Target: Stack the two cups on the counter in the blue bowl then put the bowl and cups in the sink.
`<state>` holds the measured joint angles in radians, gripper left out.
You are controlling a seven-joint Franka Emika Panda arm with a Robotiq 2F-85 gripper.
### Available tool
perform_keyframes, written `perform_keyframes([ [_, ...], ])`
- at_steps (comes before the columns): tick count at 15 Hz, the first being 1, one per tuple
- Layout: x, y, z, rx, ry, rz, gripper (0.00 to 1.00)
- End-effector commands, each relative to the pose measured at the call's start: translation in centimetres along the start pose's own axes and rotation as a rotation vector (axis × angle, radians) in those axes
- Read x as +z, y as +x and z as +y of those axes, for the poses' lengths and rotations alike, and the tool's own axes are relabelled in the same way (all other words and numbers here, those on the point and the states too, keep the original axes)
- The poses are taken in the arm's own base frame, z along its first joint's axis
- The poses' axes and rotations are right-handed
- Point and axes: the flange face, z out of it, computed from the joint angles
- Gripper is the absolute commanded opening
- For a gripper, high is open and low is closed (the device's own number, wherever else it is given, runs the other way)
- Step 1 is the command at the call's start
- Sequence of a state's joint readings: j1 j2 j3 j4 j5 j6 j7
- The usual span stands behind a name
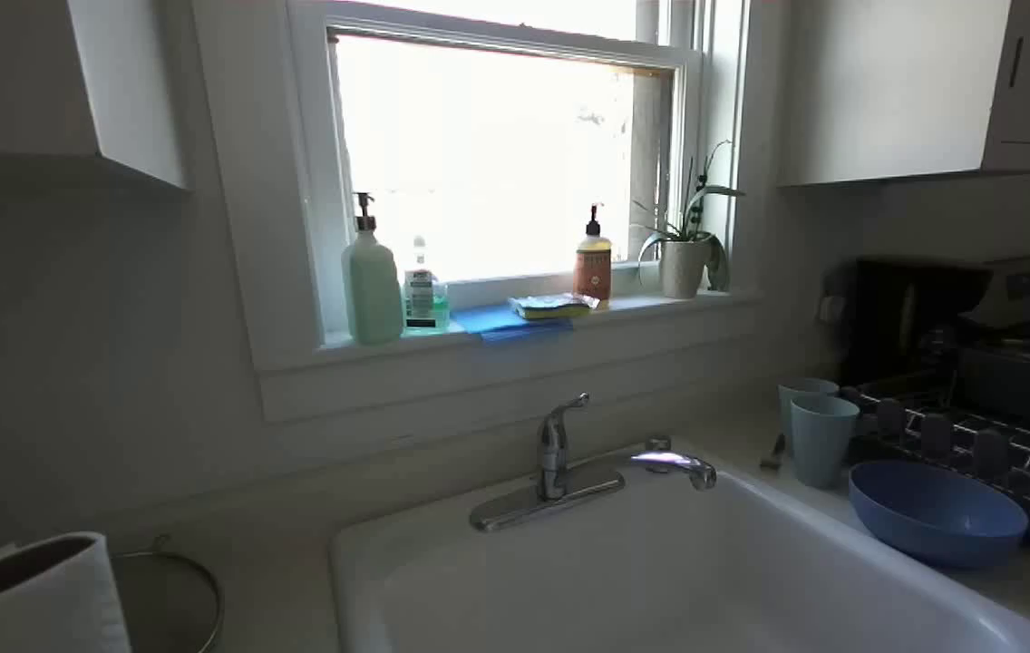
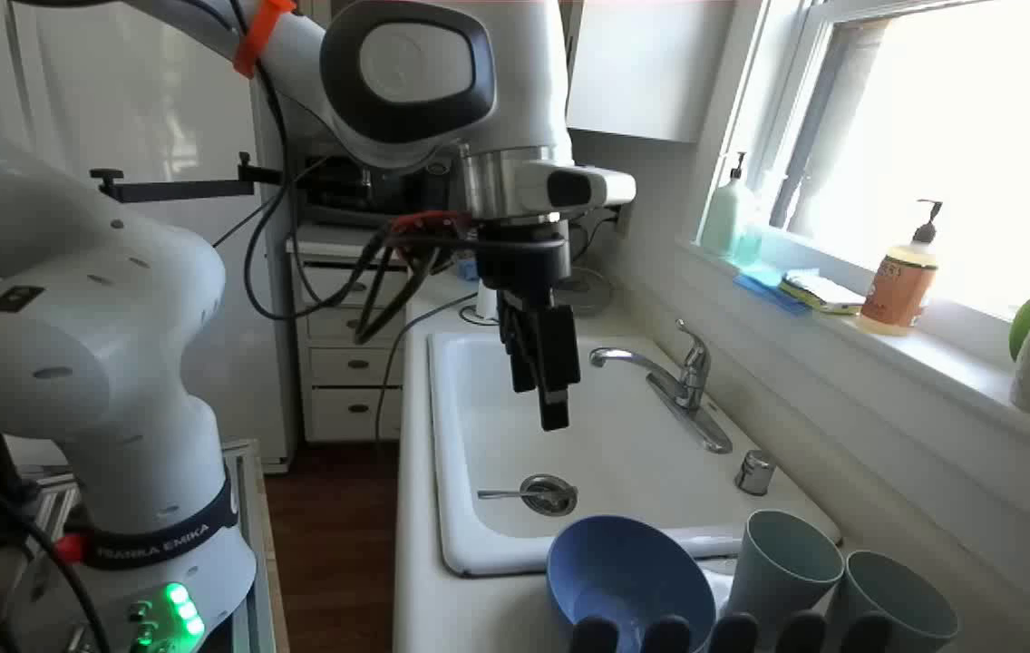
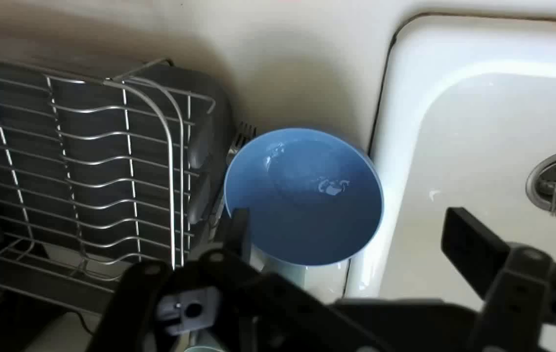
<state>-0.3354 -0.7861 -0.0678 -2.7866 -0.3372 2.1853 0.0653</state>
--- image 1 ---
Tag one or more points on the green soap pump bottle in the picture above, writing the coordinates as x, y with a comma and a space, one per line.
370, 293

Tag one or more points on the grey patterned drying mat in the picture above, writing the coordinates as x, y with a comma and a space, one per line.
999, 465

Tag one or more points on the potted plant in white pot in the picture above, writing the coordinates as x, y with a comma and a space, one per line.
685, 267

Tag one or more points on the black coffee maker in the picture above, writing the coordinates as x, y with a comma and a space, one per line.
891, 313

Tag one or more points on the small dish with sponge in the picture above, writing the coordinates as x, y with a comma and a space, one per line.
554, 305

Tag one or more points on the blue cloth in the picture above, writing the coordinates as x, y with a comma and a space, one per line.
485, 320

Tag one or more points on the white framed window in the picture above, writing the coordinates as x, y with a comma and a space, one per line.
315, 183

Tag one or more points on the white paper towel roll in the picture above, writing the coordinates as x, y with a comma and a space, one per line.
31, 604

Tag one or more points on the white kitchen sink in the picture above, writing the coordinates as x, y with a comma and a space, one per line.
661, 583

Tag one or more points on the orange soap pump bottle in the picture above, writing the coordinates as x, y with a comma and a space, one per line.
592, 269

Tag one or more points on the round metal strainer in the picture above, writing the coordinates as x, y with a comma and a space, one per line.
171, 604

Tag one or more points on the small teal dish soap bottle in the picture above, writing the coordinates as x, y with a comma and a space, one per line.
422, 302

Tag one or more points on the white upper cabinet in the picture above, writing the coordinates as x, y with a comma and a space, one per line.
119, 84
891, 84

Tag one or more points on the chrome sink faucet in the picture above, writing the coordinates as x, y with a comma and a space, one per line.
554, 460

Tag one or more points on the grey countertop appliance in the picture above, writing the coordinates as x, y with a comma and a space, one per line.
1026, 293

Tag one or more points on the blue plastic bowl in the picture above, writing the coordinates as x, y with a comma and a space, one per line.
939, 512

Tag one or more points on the teal plastic cup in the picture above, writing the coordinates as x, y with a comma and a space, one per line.
804, 386
826, 440

